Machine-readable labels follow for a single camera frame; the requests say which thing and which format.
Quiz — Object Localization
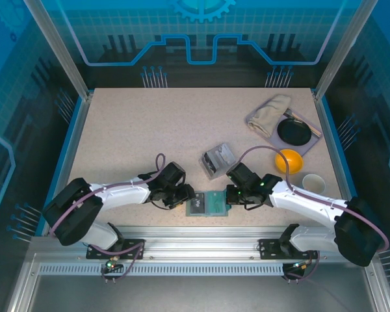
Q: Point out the black VIP credit card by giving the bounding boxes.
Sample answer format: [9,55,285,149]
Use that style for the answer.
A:
[188,192,207,216]

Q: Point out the green card holder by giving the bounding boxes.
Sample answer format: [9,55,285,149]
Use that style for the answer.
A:
[185,190,230,218]

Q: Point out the clear plastic card box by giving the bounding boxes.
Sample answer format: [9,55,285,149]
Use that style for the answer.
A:
[200,142,237,181]

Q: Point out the orange bowl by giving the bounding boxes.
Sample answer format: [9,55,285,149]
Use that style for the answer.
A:
[274,148,305,175]

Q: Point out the white paper cup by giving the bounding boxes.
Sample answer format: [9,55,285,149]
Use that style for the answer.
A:
[302,173,327,196]

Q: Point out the black round plate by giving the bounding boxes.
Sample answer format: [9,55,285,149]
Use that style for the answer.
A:
[276,117,313,147]

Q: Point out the purple rectangular tray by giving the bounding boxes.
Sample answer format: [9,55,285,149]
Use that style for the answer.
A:
[246,97,323,157]

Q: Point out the beige folded cloth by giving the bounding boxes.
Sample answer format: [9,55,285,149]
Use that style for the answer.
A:
[245,94,293,139]

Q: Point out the wooden chopstick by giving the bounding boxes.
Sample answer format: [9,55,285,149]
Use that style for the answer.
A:
[289,110,320,135]
[291,109,322,133]

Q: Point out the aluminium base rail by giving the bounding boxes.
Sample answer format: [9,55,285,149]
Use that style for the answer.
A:
[29,226,376,261]

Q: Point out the slotted metal cable duct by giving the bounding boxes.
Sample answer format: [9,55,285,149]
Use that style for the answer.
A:
[38,263,285,277]

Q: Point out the aluminium lower frame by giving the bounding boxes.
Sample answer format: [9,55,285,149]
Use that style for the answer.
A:
[6,253,390,312]

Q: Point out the aluminium table side rail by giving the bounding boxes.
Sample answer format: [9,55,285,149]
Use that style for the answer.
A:
[313,90,370,237]
[35,92,94,237]

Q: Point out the aluminium frame post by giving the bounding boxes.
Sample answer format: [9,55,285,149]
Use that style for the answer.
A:
[313,0,380,100]
[22,0,95,100]

